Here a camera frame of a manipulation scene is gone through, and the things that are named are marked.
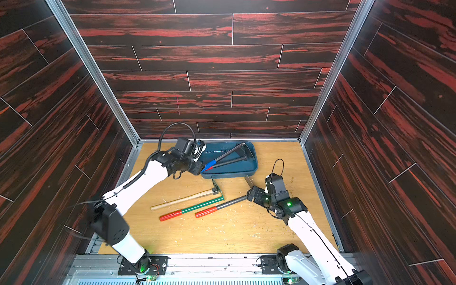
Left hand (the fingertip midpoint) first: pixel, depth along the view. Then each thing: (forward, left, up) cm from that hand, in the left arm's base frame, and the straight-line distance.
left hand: (201, 164), depth 84 cm
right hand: (-12, -27, -6) cm, 30 cm away
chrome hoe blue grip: (+22, -21, -13) cm, 33 cm away
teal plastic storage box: (+24, -3, -16) cm, 29 cm away
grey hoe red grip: (+17, -20, -16) cm, 31 cm away
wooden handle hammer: (-5, -6, -16) cm, 18 cm away
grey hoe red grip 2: (-15, -4, -18) cm, 24 cm away
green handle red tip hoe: (-9, -8, -18) cm, 22 cm away
